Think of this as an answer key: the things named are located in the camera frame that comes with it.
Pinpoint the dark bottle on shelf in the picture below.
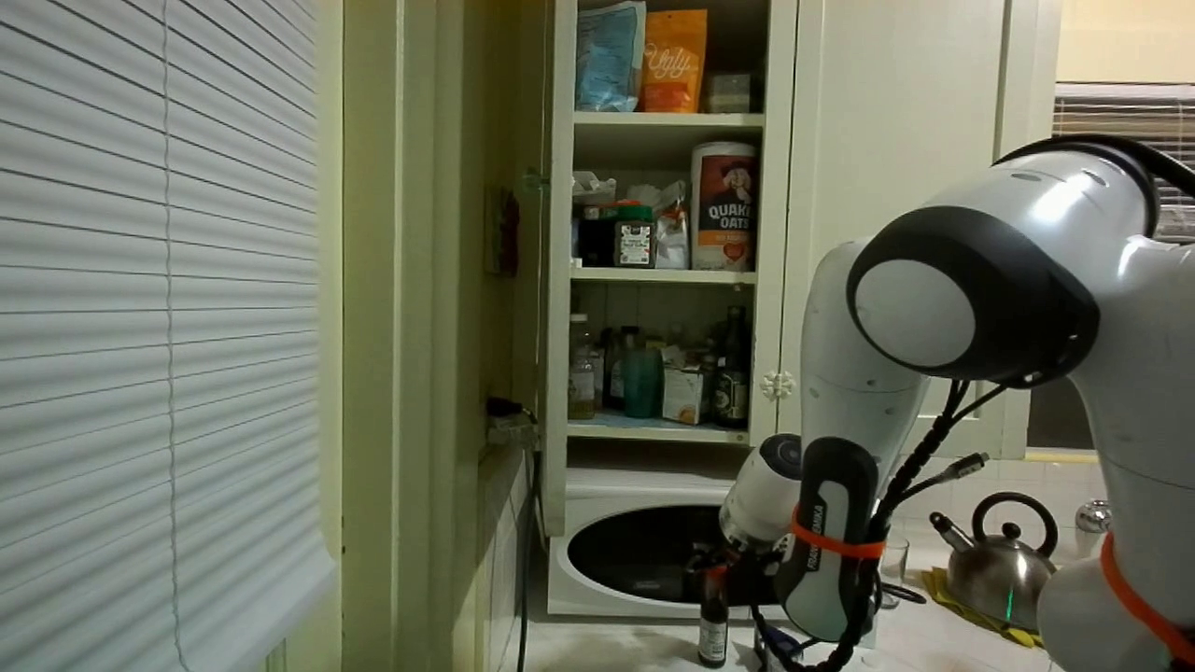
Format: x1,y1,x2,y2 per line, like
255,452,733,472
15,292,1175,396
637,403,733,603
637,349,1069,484
714,308,749,430

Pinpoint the oatmeal canister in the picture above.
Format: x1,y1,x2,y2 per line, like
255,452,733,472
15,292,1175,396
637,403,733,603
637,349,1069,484
692,141,759,270

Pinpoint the yellow cloth under kettle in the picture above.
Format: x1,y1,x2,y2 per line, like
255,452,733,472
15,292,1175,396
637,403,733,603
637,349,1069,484
914,568,1044,650

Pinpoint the cream cupboard door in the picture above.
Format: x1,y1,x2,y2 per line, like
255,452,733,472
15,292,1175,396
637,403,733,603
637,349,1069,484
783,0,1061,469

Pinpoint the white window blind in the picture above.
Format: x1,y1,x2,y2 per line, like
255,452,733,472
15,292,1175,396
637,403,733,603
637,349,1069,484
1054,80,1195,242
0,0,334,672

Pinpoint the steel kettle black handle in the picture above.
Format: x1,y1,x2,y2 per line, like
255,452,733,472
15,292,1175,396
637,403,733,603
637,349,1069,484
929,489,1056,632

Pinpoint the white spice container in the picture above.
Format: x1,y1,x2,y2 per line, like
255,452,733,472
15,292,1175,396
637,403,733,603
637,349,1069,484
616,204,655,270

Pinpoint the blue snack bag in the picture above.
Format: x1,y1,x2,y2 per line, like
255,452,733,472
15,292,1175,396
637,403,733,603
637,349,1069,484
575,0,646,111

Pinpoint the white microwave oven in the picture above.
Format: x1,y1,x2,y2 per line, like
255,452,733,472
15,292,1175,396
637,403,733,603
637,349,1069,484
546,467,728,618

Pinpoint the orange cereal box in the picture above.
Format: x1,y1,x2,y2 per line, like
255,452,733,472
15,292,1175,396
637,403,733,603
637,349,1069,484
642,8,705,111

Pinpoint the cream open cupboard frame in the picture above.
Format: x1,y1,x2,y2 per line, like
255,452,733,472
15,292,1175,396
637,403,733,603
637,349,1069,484
538,0,799,536

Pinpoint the white window blind far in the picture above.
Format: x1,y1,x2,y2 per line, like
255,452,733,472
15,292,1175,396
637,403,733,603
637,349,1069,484
1054,80,1195,242

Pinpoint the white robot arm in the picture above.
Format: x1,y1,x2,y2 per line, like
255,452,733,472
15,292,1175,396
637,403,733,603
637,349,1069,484
721,134,1195,672

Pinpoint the teal bottle on shelf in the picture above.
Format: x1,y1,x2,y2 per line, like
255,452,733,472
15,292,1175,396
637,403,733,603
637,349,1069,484
622,345,660,418

